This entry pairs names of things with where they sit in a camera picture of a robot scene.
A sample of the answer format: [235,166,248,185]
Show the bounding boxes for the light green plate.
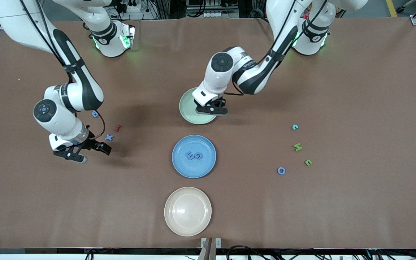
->
[179,87,221,125]

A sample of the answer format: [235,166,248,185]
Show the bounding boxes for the brown table cover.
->
[0,16,416,250]

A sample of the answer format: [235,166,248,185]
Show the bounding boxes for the blue plate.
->
[172,135,217,178]

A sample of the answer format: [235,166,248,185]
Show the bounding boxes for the beige plate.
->
[164,187,212,237]

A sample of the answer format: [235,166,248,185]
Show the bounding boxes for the white power strip with plugs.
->
[116,0,151,13]

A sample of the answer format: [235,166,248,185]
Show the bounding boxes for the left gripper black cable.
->
[224,80,245,96]

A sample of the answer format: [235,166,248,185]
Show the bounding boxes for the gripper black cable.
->
[87,111,106,140]
[224,80,245,96]

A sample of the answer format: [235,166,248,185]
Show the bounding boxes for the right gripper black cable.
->
[87,111,106,140]

